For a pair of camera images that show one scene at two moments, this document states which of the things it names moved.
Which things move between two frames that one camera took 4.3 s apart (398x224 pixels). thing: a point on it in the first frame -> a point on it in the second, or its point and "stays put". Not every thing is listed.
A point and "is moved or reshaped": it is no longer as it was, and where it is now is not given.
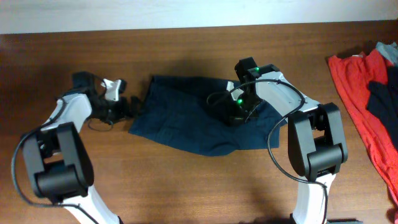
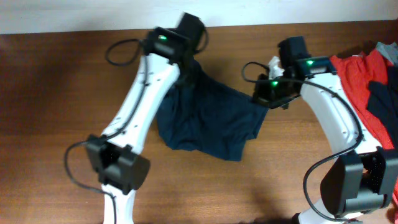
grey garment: x=388 y=51 stays put
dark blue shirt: x=176 y=114 is moved or reshaped
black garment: x=383 y=102 stays put
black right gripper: x=234 y=116 -> x=260 y=96
